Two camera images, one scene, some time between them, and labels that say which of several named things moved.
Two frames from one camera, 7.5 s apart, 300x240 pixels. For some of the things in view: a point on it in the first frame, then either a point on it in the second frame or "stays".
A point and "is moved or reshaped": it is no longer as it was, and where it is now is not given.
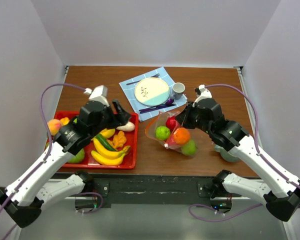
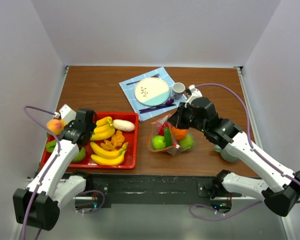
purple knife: [142, 110] stays
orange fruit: [181, 136] stays
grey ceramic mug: [178, 89] stays
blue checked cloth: [128, 86] stays
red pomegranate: [172, 123] is moved or reshaped
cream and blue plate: [152, 91] stays
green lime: [162, 132] -> [159, 142]
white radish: [129, 127] stays
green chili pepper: [104, 142] -> [168, 136]
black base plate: [102, 188] stays
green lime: [190, 149] -> [188, 143]
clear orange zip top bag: [166, 128] is moved or reshaped
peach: [54, 125] stays
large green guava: [78, 157] stays
